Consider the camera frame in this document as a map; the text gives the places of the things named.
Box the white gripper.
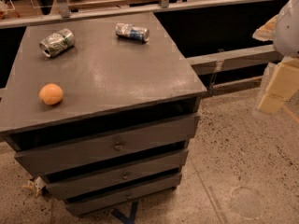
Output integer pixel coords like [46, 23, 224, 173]
[252, 0, 299, 116]

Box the crushed redbull can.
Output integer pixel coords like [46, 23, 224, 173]
[115, 23, 150, 43]

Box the crushed green silver can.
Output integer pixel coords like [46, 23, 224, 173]
[39, 28, 76, 58]

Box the grey drawer cabinet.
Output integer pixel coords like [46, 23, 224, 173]
[0, 14, 205, 205]

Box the blue tape cross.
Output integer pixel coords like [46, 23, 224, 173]
[111, 202, 138, 224]

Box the orange fruit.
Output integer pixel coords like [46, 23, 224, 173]
[39, 83, 64, 105]

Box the bottom grey drawer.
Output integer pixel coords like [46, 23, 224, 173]
[65, 173, 181, 216]

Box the grey drawer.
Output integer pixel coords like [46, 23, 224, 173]
[47, 148, 188, 200]
[15, 114, 199, 176]
[65, 173, 181, 216]

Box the top grey drawer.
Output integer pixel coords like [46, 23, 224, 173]
[15, 114, 199, 176]

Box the middle grey drawer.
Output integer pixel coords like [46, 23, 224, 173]
[47, 148, 188, 200]

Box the metal railing frame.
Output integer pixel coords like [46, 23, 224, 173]
[1, 0, 288, 89]

